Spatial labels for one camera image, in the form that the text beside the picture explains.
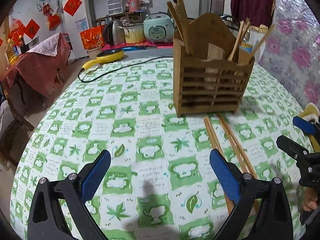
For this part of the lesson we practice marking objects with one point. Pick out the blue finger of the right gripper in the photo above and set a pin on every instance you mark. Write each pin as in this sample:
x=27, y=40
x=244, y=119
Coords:
x=306, y=126

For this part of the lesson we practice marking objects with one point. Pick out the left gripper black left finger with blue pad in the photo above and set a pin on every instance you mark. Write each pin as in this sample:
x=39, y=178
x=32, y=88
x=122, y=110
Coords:
x=46, y=219

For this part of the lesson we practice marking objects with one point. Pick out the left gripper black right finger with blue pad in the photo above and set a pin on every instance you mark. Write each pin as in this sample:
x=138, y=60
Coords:
x=273, y=221

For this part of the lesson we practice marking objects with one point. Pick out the wooden chopstick bundle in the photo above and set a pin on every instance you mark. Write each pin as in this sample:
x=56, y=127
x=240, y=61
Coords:
x=244, y=26
x=241, y=155
x=264, y=38
x=176, y=18
x=215, y=144
x=237, y=42

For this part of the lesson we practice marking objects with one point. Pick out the lone wooden chopstick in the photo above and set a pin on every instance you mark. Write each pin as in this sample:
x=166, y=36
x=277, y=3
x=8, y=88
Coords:
x=185, y=25

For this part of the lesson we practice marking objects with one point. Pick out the yellow fleece glove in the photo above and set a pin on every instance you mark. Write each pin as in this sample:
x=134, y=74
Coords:
x=311, y=113

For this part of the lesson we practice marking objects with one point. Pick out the clear plastic oil bottle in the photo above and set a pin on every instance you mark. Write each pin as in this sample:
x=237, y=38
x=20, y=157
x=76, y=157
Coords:
x=246, y=44

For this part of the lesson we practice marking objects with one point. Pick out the green patterned tablecloth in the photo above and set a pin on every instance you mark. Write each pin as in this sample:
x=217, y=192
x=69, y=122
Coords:
x=160, y=184

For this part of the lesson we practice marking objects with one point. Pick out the wooden chopstick holder box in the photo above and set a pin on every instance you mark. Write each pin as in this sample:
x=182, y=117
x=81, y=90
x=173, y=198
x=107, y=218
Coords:
x=211, y=72

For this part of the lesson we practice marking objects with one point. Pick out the black silver pressure cooker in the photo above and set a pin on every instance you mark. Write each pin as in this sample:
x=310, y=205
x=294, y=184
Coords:
x=231, y=22

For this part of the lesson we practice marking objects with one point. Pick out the dark red curtain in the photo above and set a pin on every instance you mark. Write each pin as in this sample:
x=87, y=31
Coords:
x=259, y=12

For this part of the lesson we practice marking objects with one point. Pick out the red covered side table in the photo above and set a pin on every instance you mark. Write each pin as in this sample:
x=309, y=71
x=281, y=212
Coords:
x=40, y=66

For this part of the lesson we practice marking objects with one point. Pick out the yellow cooking oil jug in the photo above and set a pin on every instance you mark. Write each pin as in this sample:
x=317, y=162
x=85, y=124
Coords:
x=11, y=52

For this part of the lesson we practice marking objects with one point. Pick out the yellow electric frying pan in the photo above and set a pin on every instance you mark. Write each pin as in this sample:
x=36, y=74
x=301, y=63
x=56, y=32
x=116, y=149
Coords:
x=104, y=57

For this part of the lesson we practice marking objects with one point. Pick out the mint green rice cooker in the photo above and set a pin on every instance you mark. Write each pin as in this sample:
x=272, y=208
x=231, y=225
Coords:
x=158, y=27

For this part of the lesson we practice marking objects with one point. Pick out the red gift bag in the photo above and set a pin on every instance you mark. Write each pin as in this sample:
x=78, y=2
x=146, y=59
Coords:
x=93, y=37

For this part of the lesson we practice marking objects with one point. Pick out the yellow cooking pot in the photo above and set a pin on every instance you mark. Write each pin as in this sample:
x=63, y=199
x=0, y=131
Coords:
x=134, y=33

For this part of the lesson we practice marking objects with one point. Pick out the steel electric kettle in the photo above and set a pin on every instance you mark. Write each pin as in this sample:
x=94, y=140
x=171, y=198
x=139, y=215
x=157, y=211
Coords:
x=113, y=33

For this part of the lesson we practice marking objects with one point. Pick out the pink thermos jug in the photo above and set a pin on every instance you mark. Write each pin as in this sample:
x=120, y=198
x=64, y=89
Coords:
x=133, y=5

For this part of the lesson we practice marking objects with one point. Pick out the white refrigerator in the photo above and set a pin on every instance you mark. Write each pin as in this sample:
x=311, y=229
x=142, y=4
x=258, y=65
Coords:
x=79, y=16

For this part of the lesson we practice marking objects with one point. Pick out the floral foil wall cover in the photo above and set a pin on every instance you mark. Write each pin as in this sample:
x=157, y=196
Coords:
x=292, y=50

